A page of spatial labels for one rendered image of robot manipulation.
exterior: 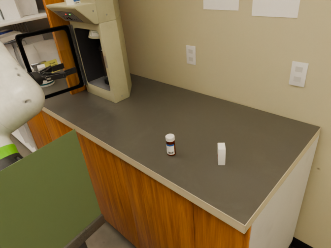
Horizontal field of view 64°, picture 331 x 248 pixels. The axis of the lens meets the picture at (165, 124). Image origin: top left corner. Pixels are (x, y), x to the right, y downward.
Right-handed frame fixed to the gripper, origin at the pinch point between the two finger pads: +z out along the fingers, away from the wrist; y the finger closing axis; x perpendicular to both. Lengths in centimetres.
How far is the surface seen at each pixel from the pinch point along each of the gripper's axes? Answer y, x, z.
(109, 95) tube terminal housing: -9.0, 21.6, 17.3
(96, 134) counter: -34.5, 25.6, -10.6
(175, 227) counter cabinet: -84, 57, -10
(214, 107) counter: -67, 25, 46
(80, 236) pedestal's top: -80, 26, -48
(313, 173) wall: -119, 55, 60
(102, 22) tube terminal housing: -14.0, -21.5, 19.0
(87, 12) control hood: -14.2, -28.1, 11.6
